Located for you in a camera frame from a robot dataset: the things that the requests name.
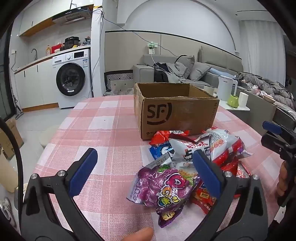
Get grey sofa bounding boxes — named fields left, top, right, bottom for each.
left=133, top=46, right=296, bottom=127

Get cream padded seat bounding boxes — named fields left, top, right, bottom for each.
left=0, top=151, right=19, bottom=193

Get round white stool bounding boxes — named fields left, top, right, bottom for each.
left=39, top=131, right=55, bottom=148

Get shiny red foil packet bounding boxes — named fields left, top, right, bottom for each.
left=231, top=162, right=251, bottom=179

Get white base cabinet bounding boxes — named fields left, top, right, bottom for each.
left=14, top=56, right=59, bottom=112

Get dark grey pillow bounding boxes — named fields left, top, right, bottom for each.
left=174, top=55, right=195, bottom=79

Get light blue pillow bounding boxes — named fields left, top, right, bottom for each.
left=209, top=68, right=235, bottom=79

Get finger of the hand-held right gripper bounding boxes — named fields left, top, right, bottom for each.
left=262, top=121, right=296, bottom=142
left=261, top=131, right=292, bottom=160

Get black cable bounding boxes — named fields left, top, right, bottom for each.
left=0, top=118, right=25, bottom=209

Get dark glass door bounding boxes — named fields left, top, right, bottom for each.
left=0, top=35, right=15, bottom=116

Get beige mug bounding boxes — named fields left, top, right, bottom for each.
left=203, top=85, right=218, bottom=96

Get person's right hand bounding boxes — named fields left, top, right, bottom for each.
left=276, top=159, right=290, bottom=198

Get herringbone patterned basket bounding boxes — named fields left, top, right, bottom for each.
left=104, top=71, right=134, bottom=92

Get white shoe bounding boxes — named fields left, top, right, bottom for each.
left=0, top=197, right=14, bottom=220

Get black clothes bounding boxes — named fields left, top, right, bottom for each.
left=154, top=62, right=170, bottom=82

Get grey jacket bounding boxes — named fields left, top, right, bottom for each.
left=165, top=62, right=188, bottom=82

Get white coffee table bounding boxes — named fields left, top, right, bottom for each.
left=208, top=93, right=251, bottom=112

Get pink checked tablecloth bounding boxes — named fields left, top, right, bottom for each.
left=38, top=95, right=285, bottom=241

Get brown cardboard box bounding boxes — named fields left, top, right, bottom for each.
left=134, top=82, right=220, bottom=141

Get black pressure cooker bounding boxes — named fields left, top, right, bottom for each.
left=64, top=36, right=80, bottom=49

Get white wall cabinet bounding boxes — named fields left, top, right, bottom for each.
left=18, top=5, right=94, bottom=37

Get white washing machine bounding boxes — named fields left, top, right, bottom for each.
left=52, top=48, right=93, bottom=109

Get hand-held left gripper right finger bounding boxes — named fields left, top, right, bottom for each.
left=193, top=149, right=269, bottom=241

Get person's left hand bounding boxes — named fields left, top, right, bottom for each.
left=120, top=227, right=154, bottom=241

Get white kettle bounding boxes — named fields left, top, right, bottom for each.
left=218, top=75, right=238, bottom=101

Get purple snack packet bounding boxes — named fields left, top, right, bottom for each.
left=126, top=163, right=200, bottom=227

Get cardboard box with print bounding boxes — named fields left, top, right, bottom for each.
left=0, top=118, right=25, bottom=160

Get white cup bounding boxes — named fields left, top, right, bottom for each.
left=238, top=92, right=248, bottom=107

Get light grey pillow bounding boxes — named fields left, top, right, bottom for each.
left=188, top=62, right=212, bottom=81

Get green white power strip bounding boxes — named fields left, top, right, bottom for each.
left=147, top=42, right=159, bottom=55

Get grey down coat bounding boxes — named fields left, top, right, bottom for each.
left=236, top=72, right=295, bottom=106

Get green cup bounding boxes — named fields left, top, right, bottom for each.
left=227, top=95, right=240, bottom=109

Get steel range hood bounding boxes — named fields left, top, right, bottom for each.
left=52, top=9, right=92, bottom=25

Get white red noodle packet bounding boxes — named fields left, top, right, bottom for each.
left=201, top=127, right=253, bottom=172
left=169, top=137, right=212, bottom=167

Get orange red snack packet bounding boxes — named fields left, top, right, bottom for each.
left=190, top=183, right=232, bottom=216

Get blue snack packet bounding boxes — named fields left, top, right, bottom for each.
left=148, top=142, right=174, bottom=160

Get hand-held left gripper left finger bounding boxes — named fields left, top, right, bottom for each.
left=20, top=148, right=103, bottom=241

